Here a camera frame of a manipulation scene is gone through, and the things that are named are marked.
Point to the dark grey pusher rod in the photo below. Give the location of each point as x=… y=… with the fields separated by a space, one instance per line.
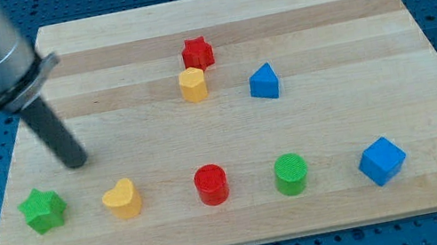
x=40 y=118

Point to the green star block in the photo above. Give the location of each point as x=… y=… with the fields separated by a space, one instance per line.
x=43 y=210

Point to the yellow hexagon block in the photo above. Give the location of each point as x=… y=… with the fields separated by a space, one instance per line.
x=192 y=84

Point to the red star block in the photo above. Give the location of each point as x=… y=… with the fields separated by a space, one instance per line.
x=197 y=53

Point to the yellow heart block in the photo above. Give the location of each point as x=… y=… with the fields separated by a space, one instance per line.
x=124 y=201

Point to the red cylinder block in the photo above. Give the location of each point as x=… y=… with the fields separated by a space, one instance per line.
x=212 y=185

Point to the blue triangle block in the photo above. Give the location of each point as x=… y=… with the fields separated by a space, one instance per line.
x=264 y=83

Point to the wooden board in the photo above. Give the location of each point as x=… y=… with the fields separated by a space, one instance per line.
x=350 y=72

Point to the green cylinder block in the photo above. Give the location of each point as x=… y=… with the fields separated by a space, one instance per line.
x=290 y=171

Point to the blue cube block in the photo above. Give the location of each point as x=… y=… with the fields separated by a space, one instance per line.
x=381 y=161

